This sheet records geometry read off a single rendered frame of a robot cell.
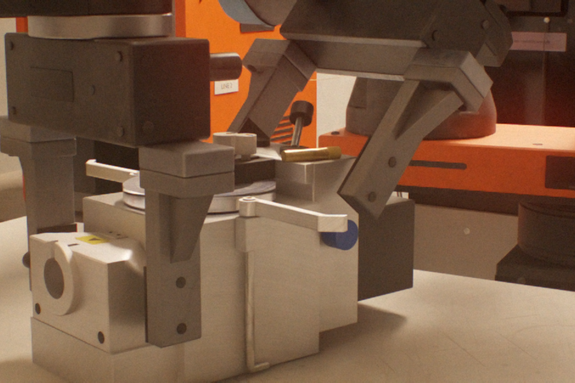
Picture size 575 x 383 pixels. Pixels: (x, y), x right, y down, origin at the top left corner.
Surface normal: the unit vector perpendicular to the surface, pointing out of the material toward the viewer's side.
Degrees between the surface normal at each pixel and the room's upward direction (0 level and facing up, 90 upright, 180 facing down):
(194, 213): 120
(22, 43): 90
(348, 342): 0
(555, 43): 90
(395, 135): 90
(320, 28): 50
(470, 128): 90
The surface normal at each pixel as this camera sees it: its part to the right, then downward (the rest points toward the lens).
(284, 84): 0.65, 0.15
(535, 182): -0.40, 0.17
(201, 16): 0.86, 0.09
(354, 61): -0.49, 0.83
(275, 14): -0.11, 0.90
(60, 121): -0.77, 0.12
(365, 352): 0.00, -0.98
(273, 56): -0.58, -0.54
